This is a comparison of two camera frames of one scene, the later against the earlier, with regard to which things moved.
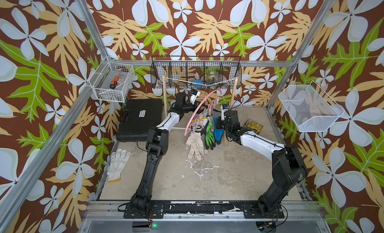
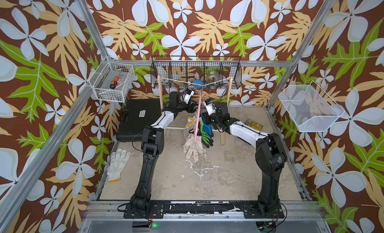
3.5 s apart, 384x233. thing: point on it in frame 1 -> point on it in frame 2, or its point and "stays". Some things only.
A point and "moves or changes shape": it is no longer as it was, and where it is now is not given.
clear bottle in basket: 213,77 stays
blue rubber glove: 218,133 -> 207,128
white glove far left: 116,163 stays
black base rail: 140,207 stays
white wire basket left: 112,82 stays
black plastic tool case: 139,116 stays
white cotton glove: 204,121 -> 188,136
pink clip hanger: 207,110 moves or changes shape
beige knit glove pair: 195,144 stays
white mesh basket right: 313,110 stays
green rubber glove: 209,137 moves or changes shape
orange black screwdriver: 114,83 stays
